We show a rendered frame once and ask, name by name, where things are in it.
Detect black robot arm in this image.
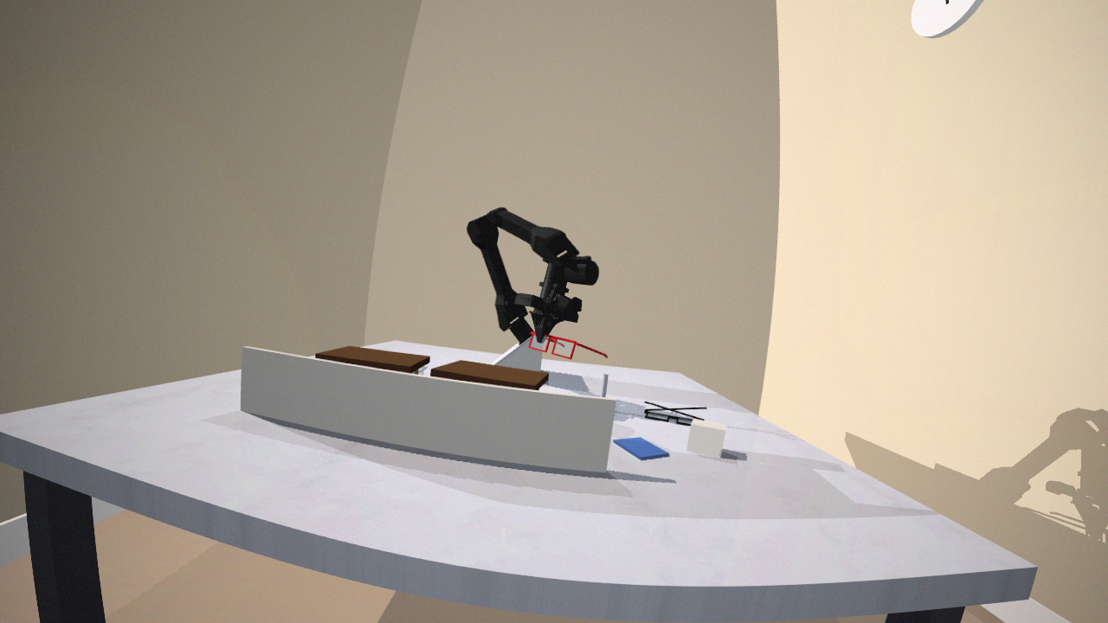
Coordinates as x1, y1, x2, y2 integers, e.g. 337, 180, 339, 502
466, 207, 599, 345

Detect black glasses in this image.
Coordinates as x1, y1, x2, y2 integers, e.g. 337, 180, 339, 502
644, 401, 705, 426

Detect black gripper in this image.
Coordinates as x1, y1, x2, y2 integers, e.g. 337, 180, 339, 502
514, 278, 579, 343

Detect blue flat rectangular pad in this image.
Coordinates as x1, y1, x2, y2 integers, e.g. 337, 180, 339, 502
613, 438, 669, 460

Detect grey curved panel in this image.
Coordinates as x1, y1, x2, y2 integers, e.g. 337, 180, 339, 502
242, 346, 615, 472

